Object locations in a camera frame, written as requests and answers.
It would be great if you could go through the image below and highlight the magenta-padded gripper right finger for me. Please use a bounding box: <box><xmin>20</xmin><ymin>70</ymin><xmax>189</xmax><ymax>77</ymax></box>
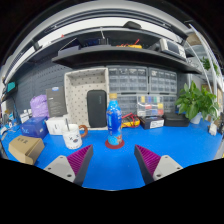
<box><xmin>133</xmin><ymin>144</ymin><xmax>184</xmax><ymax>185</ymax></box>

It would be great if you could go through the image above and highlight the blue tissue box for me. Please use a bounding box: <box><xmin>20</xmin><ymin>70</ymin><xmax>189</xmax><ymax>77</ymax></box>
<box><xmin>20</xmin><ymin>116</ymin><xmax>49</xmax><ymax>140</ymax></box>

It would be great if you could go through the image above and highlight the small grey drawer cabinet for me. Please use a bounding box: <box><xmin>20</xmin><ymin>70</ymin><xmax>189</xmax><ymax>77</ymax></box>
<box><xmin>116</xmin><ymin>93</ymin><xmax>139</xmax><ymax>116</ymax></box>

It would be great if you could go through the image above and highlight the teal tool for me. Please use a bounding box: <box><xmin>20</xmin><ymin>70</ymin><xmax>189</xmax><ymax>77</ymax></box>
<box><xmin>5</xmin><ymin>81</ymin><xmax>18</xmax><ymax>94</ymax></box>

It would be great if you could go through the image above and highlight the white mug with face print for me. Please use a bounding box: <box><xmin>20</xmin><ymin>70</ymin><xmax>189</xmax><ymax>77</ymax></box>
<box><xmin>61</xmin><ymin>123</ymin><xmax>89</xmax><ymax>150</ymax></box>

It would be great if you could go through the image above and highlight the blue drink bottle gold cap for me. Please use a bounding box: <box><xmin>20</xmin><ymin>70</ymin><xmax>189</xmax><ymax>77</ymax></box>
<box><xmin>105</xmin><ymin>92</ymin><xmax>123</xmax><ymax>147</ymax></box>

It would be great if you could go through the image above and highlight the red round coaster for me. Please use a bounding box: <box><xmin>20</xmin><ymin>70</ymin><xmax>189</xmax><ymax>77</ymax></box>
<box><xmin>104</xmin><ymin>138</ymin><xmax>126</xmax><ymax>150</ymax></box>

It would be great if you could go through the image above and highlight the yellow multimeter with leads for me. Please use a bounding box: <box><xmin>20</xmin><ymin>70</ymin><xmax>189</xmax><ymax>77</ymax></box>
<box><xmin>120</xmin><ymin>112</ymin><xmax>142</xmax><ymax>129</ymax></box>

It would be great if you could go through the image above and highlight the white power adapter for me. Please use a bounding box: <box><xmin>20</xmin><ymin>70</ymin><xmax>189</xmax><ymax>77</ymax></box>
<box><xmin>208</xmin><ymin>120</ymin><xmax>218</xmax><ymax>136</ymax></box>

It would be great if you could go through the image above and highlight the flat black box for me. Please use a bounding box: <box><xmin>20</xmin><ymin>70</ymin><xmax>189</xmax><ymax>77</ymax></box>
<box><xmin>163</xmin><ymin>112</ymin><xmax>190</xmax><ymax>128</ymax></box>

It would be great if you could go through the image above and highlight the black wall shelf unit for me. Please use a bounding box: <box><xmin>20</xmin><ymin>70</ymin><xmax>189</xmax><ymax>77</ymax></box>
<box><xmin>31</xmin><ymin>26</ymin><xmax>203</xmax><ymax>75</ymax></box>

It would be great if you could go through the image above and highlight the drawer cabinet with coloured parts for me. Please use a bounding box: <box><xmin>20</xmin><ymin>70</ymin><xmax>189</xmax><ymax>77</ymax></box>
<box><xmin>136</xmin><ymin>94</ymin><xmax>178</xmax><ymax>118</ymax></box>

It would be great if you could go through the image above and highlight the white shelf rack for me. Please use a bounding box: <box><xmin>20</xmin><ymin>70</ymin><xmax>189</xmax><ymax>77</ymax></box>
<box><xmin>184</xmin><ymin>24</ymin><xmax>224</xmax><ymax>101</ymax></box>

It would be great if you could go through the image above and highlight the brown cardboard box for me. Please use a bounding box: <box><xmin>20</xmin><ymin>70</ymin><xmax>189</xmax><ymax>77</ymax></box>
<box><xmin>8</xmin><ymin>134</ymin><xmax>46</xmax><ymax>166</ymax></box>

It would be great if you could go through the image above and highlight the white dotted storage box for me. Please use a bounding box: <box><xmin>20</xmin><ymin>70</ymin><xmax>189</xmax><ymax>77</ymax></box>
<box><xmin>63</xmin><ymin>67</ymin><xmax>110</xmax><ymax>131</ymax></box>

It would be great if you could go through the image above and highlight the dark grey product box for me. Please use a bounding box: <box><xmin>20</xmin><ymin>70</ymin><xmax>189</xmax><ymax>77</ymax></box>
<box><xmin>45</xmin><ymin>85</ymin><xmax>68</xmax><ymax>118</ymax></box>

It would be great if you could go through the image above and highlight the black box with white label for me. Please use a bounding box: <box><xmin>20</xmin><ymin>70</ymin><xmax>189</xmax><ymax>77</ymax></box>
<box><xmin>138</xmin><ymin>115</ymin><xmax>165</xmax><ymax>130</ymax></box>

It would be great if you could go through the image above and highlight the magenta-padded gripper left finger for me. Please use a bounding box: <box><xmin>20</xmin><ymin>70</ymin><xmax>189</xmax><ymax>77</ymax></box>
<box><xmin>43</xmin><ymin>143</ymin><xmax>94</xmax><ymax>187</ymax></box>

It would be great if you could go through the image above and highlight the purple bag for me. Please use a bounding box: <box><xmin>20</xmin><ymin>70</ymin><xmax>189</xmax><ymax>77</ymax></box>
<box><xmin>29</xmin><ymin>94</ymin><xmax>50</xmax><ymax>119</ymax></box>

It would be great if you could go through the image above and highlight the green potted plant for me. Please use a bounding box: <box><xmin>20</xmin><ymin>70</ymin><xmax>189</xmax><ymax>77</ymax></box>
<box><xmin>174</xmin><ymin>80</ymin><xmax>220</xmax><ymax>125</ymax></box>

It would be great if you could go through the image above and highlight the wide grey drawer cabinet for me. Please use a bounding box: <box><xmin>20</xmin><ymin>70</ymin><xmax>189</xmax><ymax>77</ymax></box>
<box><xmin>107</xmin><ymin>65</ymin><xmax>149</xmax><ymax>94</ymax></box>

